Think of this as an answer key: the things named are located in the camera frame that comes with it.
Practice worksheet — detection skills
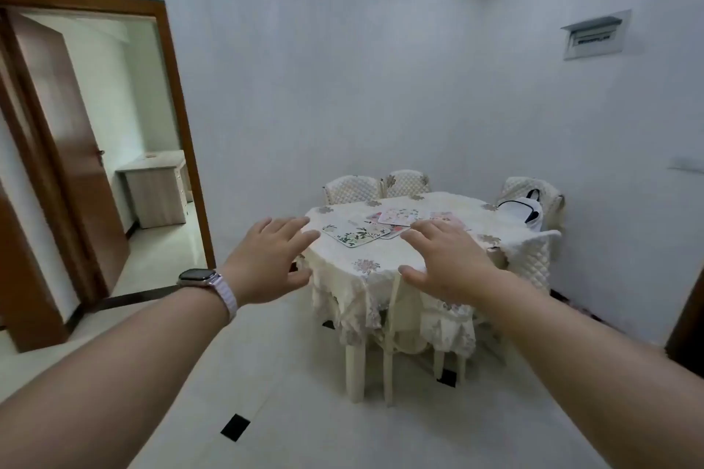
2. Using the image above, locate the pink floral placemat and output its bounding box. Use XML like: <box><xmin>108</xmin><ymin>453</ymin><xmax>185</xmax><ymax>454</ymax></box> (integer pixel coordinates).
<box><xmin>428</xmin><ymin>210</ymin><xmax>472</xmax><ymax>231</ymax></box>

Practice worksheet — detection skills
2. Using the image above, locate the brown wooden door frame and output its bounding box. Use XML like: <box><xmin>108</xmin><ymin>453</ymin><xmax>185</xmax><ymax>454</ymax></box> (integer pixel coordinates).
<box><xmin>0</xmin><ymin>0</ymin><xmax>217</xmax><ymax>354</ymax></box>

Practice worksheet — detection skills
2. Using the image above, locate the green leaf orange flower placemat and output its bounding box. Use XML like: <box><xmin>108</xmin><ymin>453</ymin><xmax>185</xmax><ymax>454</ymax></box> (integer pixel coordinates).
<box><xmin>377</xmin><ymin>207</ymin><xmax>429</xmax><ymax>229</ymax></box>

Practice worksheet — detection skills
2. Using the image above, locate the dark door with wooden frame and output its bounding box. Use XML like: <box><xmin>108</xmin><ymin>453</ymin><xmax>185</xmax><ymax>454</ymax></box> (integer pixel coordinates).
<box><xmin>664</xmin><ymin>264</ymin><xmax>704</xmax><ymax>379</ymax></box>

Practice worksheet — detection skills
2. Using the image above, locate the white wall switch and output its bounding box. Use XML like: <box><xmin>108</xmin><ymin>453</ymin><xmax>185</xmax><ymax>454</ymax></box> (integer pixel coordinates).
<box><xmin>667</xmin><ymin>156</ymin><xmax>704</xmax><ymax>174</ymax></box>

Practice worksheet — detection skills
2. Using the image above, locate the brown wooden door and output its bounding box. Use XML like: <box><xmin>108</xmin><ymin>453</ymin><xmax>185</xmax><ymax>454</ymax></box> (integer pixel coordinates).
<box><xmin>5</xmin><ymin>10</ymin><xmax>131</xmax><ymax>298</ymax></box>

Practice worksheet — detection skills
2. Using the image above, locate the person's right hand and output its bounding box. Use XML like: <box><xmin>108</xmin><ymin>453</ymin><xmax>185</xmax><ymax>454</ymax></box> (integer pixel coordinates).
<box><xmin>397</xmin><ymin>218</ymin><xmax>506</xmax><ymax>309</ymax></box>

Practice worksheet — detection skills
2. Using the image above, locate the brown wooden panel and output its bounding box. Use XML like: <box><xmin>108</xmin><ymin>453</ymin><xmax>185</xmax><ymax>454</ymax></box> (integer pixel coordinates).
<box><xmin>0</xmin><ymin>182</ymin><xmax>70</xmax><ymax>354</ymax></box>

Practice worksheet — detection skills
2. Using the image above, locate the person's right forearm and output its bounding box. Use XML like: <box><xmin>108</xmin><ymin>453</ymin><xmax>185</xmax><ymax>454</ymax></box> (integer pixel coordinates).
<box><xmin>478</xmin><ymin>265</ymin><xmax>704</xmax><ymax>469</ymax></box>

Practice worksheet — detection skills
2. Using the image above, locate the white bag with black trim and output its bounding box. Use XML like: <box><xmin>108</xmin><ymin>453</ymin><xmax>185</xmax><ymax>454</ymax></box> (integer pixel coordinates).
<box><xmin>496</xmin><ymin>188</ymin><xmax>546</xmax><ymax>233</ymax></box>

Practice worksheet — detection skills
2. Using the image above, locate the grey wall electrical panel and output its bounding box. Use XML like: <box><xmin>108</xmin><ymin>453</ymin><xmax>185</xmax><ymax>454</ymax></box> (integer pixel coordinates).
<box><xmin>560</xmin><ymin>10</ymin><xmax>632</xmax><ymax>62</ymax></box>

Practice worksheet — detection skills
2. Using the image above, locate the smartwatch with white band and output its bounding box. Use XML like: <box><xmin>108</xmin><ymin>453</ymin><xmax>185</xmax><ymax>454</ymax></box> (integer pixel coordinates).
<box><xmin>177</xmin><ymin>267</ymin><xmax>238</xmax><ymax>325</ymax></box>

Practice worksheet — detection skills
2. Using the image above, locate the white Beautiful floral placemat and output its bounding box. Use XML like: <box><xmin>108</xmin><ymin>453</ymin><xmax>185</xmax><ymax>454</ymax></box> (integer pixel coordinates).
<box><xmin>321</xmin><ymin>221</ymin><xmax>392</xmax><ymax>248</ymax></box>

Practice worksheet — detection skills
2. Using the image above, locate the person's left forearm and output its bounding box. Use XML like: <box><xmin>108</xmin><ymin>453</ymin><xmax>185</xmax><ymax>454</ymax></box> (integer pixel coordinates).
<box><xmin>0</xmin><ymin>278</ymin><xmax>232</xmax><ymax>469</ymax></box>

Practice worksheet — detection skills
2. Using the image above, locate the person's left hand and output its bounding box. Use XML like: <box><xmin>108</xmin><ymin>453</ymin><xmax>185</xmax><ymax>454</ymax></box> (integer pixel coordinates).
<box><xmin>219</xmin><ymin>215</ymin><xmax>321</xmax><ymax>311</ymax></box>

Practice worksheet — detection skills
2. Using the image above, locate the table with cream tablecloth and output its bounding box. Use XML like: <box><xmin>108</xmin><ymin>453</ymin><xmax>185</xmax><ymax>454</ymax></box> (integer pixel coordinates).
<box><xmin>296</xmin><ymin>191</ymin><xmax>546</xmax><ymax>407</ymax></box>

